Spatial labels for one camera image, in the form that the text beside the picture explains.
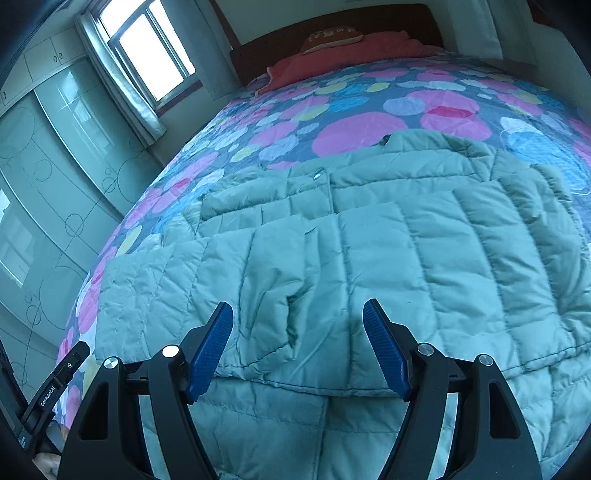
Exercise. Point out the dark wooden bed headboard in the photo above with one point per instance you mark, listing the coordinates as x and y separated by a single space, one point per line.
277 39

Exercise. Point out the white curtain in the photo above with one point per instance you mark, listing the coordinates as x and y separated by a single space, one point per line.
480 27

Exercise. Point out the grey window curtain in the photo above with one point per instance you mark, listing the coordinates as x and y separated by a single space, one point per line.
136 108

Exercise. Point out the green quilted puffer jacket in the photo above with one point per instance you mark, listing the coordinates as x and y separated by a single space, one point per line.
369 240

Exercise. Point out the red pillow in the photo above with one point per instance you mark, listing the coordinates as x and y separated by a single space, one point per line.
314 64

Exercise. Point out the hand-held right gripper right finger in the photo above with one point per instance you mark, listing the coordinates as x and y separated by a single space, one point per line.
384 350

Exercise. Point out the white framed window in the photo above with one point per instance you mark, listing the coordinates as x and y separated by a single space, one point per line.
147 50

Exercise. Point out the glass door wardrobe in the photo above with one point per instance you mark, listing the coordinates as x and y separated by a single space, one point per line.
55 184

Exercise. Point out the dotted colourful bed blanket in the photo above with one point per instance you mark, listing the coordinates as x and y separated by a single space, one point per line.
355 129

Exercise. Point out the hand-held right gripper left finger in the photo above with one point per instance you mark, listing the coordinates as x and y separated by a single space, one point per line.
210 350

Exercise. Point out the patterned pillow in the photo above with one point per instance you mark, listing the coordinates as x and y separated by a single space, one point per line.
330 39

